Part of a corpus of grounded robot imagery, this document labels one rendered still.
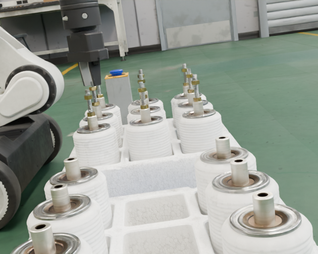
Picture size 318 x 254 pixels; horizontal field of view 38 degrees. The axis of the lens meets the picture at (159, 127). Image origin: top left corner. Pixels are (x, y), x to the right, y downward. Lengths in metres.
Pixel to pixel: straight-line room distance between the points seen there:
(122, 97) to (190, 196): 0.67
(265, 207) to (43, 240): 0.23
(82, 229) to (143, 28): 5.60
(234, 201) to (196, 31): 5.60
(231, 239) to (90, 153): 0.57
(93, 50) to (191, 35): 5.08
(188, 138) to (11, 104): 0.55
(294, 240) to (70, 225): 0.26
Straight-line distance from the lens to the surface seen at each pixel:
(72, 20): 1.09
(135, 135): 1.00
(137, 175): 0.99
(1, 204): 1.24
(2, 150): 1.27
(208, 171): 0.70
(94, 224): 0.61
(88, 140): 1.00
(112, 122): 1.12
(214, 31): 6.16
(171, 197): 0.80
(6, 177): 1.20
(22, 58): 1.37
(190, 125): 1.00
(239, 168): 0.61
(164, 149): 1.01
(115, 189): 1.00
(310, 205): 1.15
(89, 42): 1.09
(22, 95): 1.33
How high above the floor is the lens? 0.48
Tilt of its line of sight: 14 degrees down
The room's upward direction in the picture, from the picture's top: 8 degrees counter-clockwise
